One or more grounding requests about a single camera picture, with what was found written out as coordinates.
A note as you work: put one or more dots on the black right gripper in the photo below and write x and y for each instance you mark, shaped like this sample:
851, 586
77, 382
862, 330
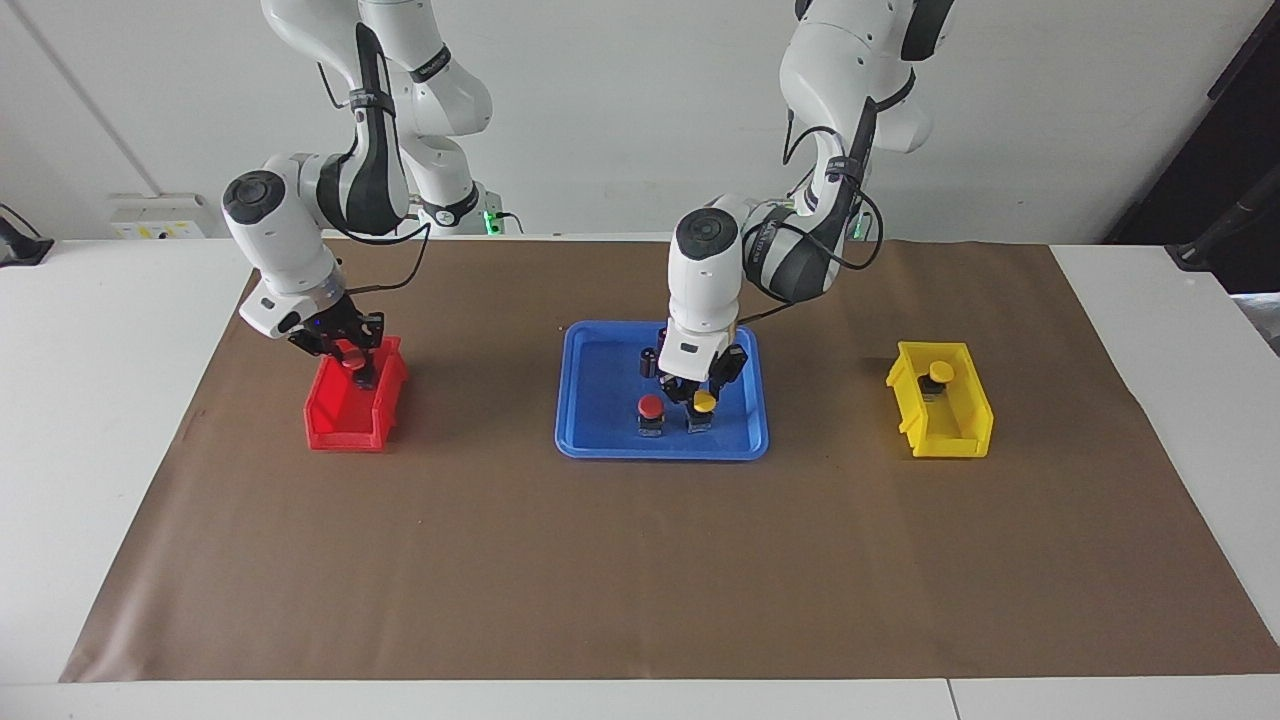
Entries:
335, 322

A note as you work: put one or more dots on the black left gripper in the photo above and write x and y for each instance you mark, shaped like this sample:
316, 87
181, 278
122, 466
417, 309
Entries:
705, 388

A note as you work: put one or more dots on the yellow push button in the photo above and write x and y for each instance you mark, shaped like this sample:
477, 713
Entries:
940, 372
704, 402

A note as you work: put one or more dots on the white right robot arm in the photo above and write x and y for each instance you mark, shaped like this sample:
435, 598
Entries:
280, 240

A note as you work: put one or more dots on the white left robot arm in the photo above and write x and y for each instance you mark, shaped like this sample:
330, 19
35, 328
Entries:
705, 280

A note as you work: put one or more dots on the blue plastic tray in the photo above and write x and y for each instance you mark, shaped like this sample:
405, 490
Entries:
600, 400

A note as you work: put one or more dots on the red plastic bin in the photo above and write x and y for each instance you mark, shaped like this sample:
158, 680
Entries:
330, 425

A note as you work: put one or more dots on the brown paper table mat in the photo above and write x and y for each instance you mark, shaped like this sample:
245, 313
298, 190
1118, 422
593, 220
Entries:
640, 560

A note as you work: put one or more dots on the yellow plastic bin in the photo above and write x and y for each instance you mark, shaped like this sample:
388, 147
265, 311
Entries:
975, 420

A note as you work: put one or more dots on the black stand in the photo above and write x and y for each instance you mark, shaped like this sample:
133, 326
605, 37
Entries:
1225, 230

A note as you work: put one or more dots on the black curtain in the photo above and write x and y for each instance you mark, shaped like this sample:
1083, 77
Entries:
1220, 120

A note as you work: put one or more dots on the white wall outlet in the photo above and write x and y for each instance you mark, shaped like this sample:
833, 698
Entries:
160, 215

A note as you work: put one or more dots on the black clamp mount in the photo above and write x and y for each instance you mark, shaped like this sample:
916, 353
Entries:
22, 250

